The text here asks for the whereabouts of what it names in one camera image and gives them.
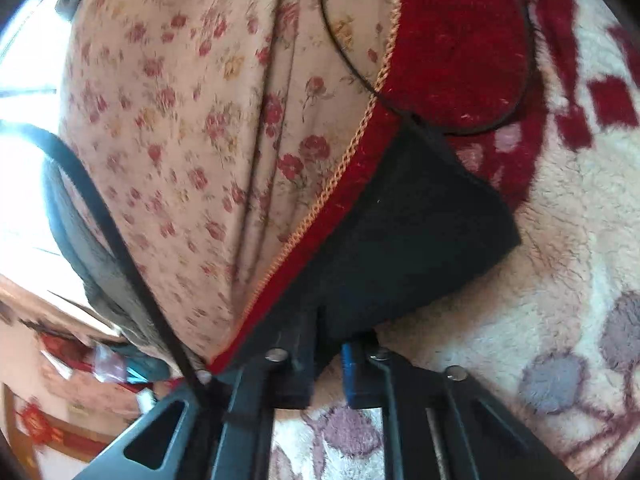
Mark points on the floral pillow with red trim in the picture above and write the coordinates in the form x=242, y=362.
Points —
x=175, y=135

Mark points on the window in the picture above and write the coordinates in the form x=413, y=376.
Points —
x=25, y=110

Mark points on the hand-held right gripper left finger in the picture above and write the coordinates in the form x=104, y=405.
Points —
x=300, y=360

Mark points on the red wooden furniture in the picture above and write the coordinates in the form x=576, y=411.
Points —
x=60, y=350

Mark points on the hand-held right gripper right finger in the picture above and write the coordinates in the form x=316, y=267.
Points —
x=356, y=375

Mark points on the clear plastic bag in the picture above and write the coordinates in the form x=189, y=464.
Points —
x=107, y=362

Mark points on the black pants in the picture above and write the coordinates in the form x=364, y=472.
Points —
x=400, y=240

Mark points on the red and white fleece blanket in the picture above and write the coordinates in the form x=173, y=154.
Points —
x=550, y=260

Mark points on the grey fleece cloth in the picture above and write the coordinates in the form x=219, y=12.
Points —
x=75, y=240

